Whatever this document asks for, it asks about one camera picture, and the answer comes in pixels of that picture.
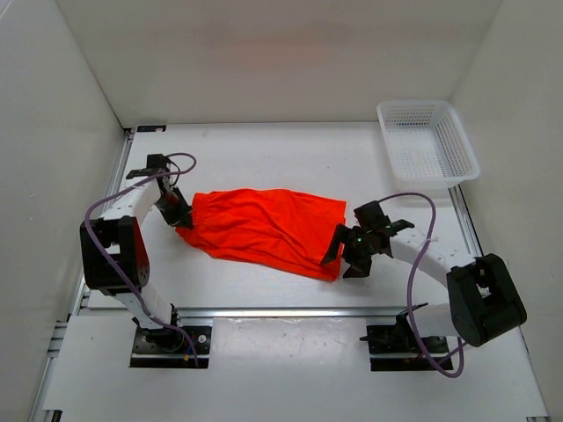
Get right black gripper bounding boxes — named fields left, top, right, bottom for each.
left=320, top=223, right=376, bottom=278

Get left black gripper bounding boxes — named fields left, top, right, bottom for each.
left=154, top=186, right=194, bottom=229

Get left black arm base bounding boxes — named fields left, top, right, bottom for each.
left=129, top=317, right=213, bottom=369

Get white plastic basket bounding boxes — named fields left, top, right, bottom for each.
left=377, top=99, right=480, bottom=192

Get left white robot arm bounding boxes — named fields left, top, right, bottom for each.
left=80, top=152, right=197, bottom=352

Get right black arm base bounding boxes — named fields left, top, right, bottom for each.
left=360, top=303, right=457, bottom=372

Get aluminium table rail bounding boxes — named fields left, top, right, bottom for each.
left=179, top=306, right=405, bottom=318

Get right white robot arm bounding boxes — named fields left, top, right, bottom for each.
left=320, top=200, right=528, bottom=352

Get orange shorts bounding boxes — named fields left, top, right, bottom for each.
left=176, top=188, right=347, bottom=281

